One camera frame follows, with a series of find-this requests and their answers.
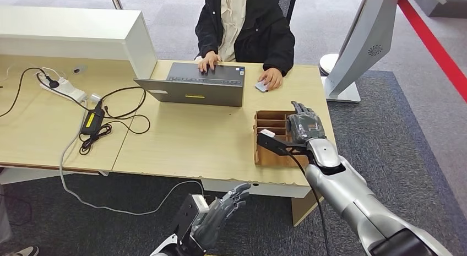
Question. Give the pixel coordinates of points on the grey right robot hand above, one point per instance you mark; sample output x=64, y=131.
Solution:
x=306, y=125

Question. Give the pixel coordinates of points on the person's left hand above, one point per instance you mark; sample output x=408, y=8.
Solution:
x=273, y=77

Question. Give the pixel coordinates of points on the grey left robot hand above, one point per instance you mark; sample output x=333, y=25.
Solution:
x=215, y=219

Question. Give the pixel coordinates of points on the person's right hand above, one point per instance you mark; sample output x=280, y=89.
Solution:
x=209, y=60

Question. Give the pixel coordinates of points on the white ID card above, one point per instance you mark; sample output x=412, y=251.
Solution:
x=260, y=87

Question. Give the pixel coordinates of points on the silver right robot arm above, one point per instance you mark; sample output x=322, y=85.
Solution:
x=350, y=199

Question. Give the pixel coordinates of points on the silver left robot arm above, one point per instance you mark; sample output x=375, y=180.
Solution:
x=164, y=250

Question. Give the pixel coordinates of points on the person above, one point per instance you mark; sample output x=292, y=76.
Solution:
x=262, y=32

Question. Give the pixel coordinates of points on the dark grey laptop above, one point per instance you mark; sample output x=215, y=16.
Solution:
x=197, y=92

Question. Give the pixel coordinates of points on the wooden compartment organizer box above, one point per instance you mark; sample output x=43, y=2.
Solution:
x=270, y=159

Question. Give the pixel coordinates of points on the round white base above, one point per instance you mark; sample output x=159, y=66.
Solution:
x=326, y=63

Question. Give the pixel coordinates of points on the black office chair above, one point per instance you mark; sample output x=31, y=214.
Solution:
x=288, y=2

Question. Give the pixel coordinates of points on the wooden desk leg panel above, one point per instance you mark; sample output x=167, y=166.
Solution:
x=301, y=210

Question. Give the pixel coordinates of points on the silver kiosk stand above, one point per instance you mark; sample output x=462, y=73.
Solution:
x=365, y=39

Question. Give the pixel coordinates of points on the small white charger plug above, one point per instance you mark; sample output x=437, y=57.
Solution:
x=95, y=98

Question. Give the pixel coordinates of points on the grey desk grommet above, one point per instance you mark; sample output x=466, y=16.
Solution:
x=78, y=69

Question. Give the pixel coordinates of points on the black power adapter yellow label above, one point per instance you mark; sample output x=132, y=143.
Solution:
x=91, y=119

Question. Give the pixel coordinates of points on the white counter partition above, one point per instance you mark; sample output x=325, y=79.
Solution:
x=73, y=32

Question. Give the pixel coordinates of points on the white power strip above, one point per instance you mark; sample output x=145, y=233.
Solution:
x=65, y=87

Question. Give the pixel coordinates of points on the grey display platform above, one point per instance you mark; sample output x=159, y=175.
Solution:
x=445, y=6

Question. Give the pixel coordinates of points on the grey sneaker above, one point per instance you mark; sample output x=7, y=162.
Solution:
x=25, y=251

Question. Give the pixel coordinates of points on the bystander's leg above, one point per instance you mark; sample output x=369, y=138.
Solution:
x=4, y=218

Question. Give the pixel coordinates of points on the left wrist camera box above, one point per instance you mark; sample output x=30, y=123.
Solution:
x=186, y=216

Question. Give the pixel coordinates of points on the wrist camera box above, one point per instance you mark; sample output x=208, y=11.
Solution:
x=186, y=216
x=273, y=142

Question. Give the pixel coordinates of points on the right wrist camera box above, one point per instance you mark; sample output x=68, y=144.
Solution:
x=273, y=142

